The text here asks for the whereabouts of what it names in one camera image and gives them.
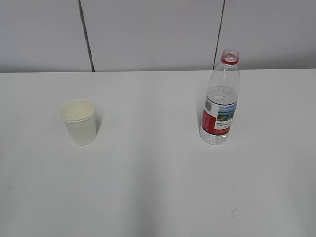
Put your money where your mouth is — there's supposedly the clear plastic water bottle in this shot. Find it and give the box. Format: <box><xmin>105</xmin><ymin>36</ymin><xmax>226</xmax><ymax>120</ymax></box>
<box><xmin>200</xmin><ymin>49</ymin><xmax>241</xmax><ymax>145</ymax></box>

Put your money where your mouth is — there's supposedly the white paper cup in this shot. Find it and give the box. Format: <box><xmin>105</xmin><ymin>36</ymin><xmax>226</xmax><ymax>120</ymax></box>
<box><xmin>60</xmin><ymin>99</ymin><xmax>97</xmax><ymax>146</ymax></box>

